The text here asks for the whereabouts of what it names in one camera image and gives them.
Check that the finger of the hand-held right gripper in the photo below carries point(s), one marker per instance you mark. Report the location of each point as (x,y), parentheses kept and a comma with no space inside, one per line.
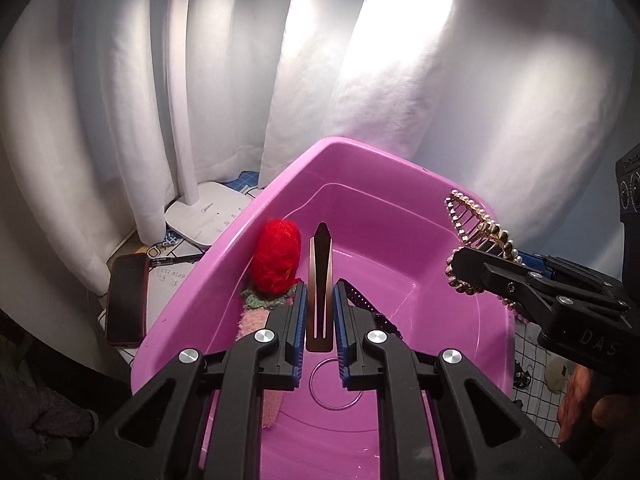
(490,275)
(545,262)

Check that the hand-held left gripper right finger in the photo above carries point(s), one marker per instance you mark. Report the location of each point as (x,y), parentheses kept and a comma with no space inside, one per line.
(341,330)

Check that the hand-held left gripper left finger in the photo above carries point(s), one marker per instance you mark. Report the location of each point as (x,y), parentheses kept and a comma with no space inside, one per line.
(299,330)

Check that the black hair comb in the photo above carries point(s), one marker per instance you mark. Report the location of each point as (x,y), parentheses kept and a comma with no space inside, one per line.
(370,310)

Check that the brown hair clip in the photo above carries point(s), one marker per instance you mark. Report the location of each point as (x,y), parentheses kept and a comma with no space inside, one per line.
(320,285)

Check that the pearl hair claw clip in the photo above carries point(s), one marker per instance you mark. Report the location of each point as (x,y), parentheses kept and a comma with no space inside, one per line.
(475,225)

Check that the large silver bangle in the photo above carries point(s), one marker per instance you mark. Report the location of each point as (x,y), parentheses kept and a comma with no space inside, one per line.
(320,402)

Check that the pink strawberry headband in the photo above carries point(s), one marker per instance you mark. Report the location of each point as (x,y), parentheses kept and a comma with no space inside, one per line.
(275,255)

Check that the pink plastic basin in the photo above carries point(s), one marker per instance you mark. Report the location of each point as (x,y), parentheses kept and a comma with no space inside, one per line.
(400,240)

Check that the person's right hand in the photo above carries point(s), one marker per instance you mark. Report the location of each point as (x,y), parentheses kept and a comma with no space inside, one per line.
(575,400)

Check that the white checked tablecloth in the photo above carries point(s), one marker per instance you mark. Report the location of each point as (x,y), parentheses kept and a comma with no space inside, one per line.
(535,405)

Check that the black pen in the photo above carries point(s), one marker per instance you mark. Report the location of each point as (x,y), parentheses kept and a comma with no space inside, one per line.
(175,259)

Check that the white desk lamp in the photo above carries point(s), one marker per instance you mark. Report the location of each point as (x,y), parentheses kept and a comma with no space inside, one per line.
(210,215)

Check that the blue checked cloth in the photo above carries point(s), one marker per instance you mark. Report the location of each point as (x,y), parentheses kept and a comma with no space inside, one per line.
(245,181)

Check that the black smartphone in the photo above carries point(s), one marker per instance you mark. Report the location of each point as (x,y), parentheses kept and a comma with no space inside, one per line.
(125,300)

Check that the white curtain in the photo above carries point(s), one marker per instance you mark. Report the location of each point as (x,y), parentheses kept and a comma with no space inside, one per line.
(400,85)

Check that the grey fuzzy garment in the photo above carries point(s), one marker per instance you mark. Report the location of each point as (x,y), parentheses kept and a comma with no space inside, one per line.
(45,410)

